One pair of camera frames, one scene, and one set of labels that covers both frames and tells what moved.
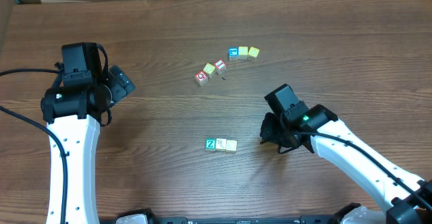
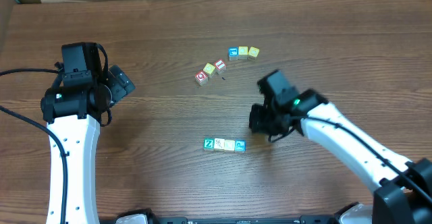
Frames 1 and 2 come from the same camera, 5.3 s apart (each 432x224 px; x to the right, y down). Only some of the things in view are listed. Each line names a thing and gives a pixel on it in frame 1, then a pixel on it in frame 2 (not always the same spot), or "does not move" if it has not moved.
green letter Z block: [210, 144] does not move
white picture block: [221, 144] does not move
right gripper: [268, 133] → [258, 123]
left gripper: [119, 84] does not move
